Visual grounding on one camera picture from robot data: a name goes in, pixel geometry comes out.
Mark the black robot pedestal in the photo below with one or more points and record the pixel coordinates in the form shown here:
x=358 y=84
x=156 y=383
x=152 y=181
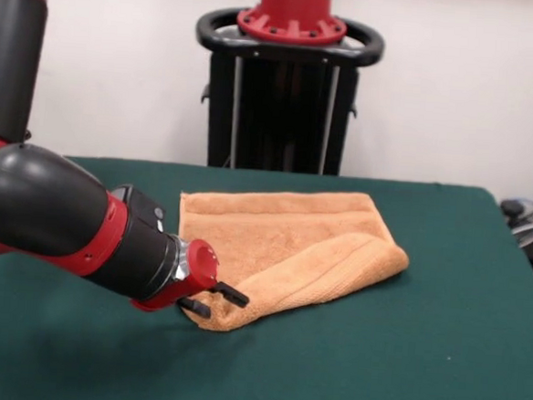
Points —
x=277 y=118

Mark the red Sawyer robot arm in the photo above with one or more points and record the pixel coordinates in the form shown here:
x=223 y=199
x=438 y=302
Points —
x=42 y=202

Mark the tan terry towel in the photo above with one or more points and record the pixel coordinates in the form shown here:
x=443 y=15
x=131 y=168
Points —
x=291 y=238

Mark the dark green table cloth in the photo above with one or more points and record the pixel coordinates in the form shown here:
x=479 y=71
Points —
x=327 y=373

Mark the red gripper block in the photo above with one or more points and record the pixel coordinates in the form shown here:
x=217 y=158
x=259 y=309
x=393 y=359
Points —
x=202 y=269

